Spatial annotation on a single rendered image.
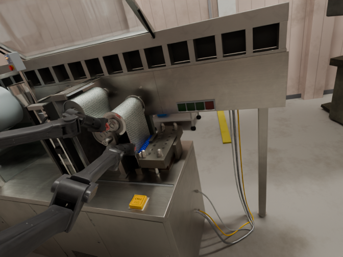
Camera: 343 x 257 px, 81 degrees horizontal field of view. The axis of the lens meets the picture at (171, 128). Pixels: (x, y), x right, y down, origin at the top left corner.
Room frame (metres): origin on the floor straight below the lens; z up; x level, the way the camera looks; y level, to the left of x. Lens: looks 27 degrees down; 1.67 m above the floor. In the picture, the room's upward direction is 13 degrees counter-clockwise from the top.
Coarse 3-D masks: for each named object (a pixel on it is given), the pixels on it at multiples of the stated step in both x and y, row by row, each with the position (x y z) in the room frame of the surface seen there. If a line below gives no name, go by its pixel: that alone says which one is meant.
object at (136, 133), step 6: (138, 120) 1.15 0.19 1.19; (144, 120) 1.22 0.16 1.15; (132, 126) 1.08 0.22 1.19; (138, 126) 1.13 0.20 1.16; (144, 126) 1.20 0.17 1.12; (132, 132) 1.06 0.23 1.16; (138, 132) 1.12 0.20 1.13; (144, 132) 1.18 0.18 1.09; (132, 138) 1.04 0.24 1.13; (138, 138) 1.10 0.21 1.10; (144, 138) 1.16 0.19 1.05; (138, 144) 1.08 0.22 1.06; (138, 150) 1.06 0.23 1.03
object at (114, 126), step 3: (108, 120) 1.02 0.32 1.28; (111, 120) 1.01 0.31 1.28; (114, 120) 1.01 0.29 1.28; (111, 123) 1.02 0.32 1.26; (114, 123) 1.01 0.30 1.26; (117, 123) 1.01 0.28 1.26; (111, 126) 1.02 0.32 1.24; (114, 126) 1.02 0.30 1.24; (117, 126) 1.01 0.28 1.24; (111, 129) 1.02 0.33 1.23; (114, 129) 1.02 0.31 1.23; (117, 129) 1.01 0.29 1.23
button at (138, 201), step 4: (136, 196) 0.79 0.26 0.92; (140, 196) 0.78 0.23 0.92; (144, 196) 0.78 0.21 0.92; (132, 200) 0.77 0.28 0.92; (136, 200) 0.76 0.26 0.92; (140, 200) 0.76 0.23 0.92; (144, 200) 0.76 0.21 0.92; (132, 204) 0.74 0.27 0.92; (136, 204) 0.74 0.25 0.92; (140, 204) 0.73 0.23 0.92; (132, 208) 0.74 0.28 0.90; (136, 208) 0.73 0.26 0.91; (140, 208) 0.72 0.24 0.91
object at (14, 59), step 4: (16, 52) 1.28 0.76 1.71; (8, 56) 1.26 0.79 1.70; (12, 56) 1.26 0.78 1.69; (16, 56) 1.28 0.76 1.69; (8, 60) 1.28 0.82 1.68; (12, 60) 1.25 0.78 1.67; (16, 60) 1.27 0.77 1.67; (20, 60) 1.28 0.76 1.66; (12, 64) 1.26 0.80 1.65; (16, 64) 1.26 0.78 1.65; (20, 64) 1.27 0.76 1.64; (12, 68) 1.26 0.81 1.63; (16, 68) 1.25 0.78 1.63; (20, 68) 1.27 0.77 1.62; (24, 68) 1.28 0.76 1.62
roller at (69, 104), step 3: (99, 87) 1.36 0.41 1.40; (108, 99) 1.35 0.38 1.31; (66, 102) 1.16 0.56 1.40; (69, 102) 1.15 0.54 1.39; (72, 102) 1.14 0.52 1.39; (75, 102) 1.13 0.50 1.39; (66, 105) 1.16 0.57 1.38; (69, 105) 1.15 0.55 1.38; (72, 105) 1.14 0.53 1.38; (75, 105) 1.14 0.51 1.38; (78, 105) 1.13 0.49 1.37; (66, 108) 1.16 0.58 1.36; (69, 108) 1.16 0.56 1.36; (78, 108) 1.13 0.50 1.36; (81, 108) 1.12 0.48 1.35; (81, 111) 1.13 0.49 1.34
